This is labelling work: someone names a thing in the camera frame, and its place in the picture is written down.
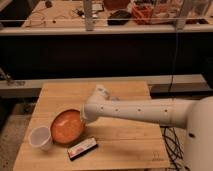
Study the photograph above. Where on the metal frame post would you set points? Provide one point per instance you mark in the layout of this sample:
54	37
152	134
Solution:
87	4

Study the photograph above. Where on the orange ceramic bowl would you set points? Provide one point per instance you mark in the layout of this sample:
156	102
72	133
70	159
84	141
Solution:
67	127

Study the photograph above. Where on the orange crate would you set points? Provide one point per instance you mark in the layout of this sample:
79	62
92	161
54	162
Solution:
142	14

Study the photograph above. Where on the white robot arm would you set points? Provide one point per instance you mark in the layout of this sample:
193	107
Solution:
195	116

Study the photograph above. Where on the white plastic cup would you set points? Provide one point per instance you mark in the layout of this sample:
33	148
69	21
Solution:
40	138

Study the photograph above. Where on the metal clamp bracket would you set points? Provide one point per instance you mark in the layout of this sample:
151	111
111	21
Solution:
9	80

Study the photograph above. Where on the black pouch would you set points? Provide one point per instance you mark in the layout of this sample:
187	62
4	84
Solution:
119	17

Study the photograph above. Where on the black and white box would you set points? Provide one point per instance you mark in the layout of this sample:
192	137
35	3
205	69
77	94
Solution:
82	148

